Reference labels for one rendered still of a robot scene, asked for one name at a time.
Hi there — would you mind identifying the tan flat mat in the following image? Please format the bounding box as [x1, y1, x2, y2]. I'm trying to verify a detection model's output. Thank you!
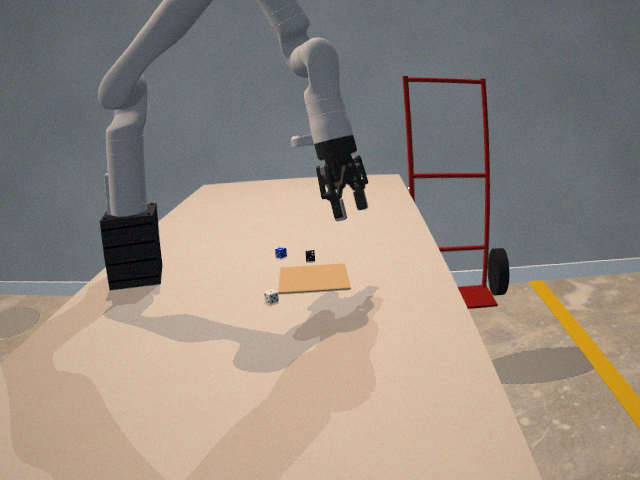
[278, 263, 351, 294]

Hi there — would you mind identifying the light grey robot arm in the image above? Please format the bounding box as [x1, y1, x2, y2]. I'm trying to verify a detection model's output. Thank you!
[98, 0, 353, 217]

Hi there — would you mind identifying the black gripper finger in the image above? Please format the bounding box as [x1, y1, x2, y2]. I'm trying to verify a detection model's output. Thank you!
[316, 164, 349, 221]
[347, 156, 368, 210]

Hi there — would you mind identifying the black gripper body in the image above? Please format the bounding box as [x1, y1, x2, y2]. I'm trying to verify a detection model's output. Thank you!
[314, 135, 357, 184]

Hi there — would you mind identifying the white die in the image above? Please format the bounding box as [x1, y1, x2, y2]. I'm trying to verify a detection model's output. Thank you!
[264, 290, 279, 304]

